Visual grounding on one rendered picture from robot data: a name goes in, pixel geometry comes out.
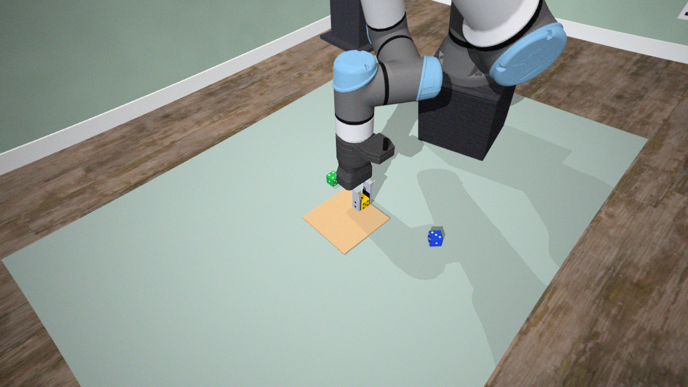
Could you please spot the green die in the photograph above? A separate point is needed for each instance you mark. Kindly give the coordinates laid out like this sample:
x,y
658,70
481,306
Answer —
x,y
331,178

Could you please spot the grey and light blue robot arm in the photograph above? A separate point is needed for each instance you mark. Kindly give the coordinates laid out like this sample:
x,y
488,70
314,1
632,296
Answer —
x,y
506,41

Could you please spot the tan flat mat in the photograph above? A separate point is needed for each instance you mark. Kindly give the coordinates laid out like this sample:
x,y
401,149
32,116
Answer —
x,y
341,224

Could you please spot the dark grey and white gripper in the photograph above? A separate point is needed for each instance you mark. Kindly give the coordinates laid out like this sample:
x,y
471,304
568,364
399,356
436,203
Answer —
x,y
356,148

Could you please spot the blue die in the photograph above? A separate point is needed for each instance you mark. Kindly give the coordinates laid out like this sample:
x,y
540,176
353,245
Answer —
x,y
435,238

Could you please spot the yellow die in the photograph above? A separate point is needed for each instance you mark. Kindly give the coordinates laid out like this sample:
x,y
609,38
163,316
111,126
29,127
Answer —
x,y
364,201

